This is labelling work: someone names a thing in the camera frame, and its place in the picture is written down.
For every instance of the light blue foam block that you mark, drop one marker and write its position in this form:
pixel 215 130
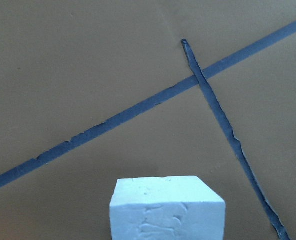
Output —
pixel 166 208

